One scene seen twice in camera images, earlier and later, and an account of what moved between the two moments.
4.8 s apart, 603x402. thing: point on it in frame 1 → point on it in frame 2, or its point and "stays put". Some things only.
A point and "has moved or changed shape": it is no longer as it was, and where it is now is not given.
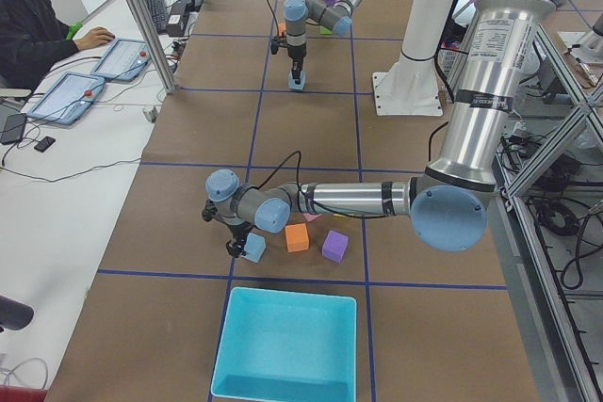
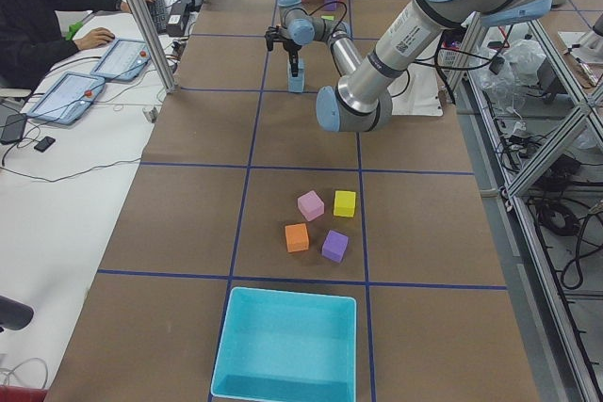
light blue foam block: x=254 y=247 has moved or changed shape
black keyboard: x=157 y=7 stays put
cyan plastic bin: x=282 y=345 stays put
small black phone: x=44 y=144 stays put
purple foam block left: x=334 y=246 stays put
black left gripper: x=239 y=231 → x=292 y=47
